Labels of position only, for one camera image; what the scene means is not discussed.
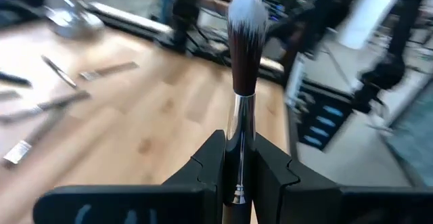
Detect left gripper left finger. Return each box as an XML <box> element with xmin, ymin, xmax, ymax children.
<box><xmin>32</xmin><ymin>130</ymin><xmax>226</xmax><ymax>224</ymax></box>

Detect black device blue lights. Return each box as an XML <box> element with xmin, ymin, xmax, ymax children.
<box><xmin>297</xmin><ymin>78</ymin><xmax>355</xmax><ymax>150</ymax></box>

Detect black fan makeup brush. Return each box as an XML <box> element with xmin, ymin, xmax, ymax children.
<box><xmin>0</xmin><ymin>70</ymin><xmax>32</xmax><ymax>89</ymax></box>

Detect white shade silver table lamp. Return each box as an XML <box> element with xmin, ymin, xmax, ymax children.
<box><xmin>43</xmin><ymin>0</ymin><xmax>106</xmax><ymax>41</ymax></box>

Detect large white-tipped powder brush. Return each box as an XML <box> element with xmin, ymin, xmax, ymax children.
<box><xmin>221</xmin><ymin>0</ymin><xmax>270</xmax><ymax>224</ymax></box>

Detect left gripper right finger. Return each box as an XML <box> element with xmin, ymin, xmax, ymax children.
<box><xmin>252</xmin><ymin>132</ymin><xmax>433</xmax><ymax>224</ymax></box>

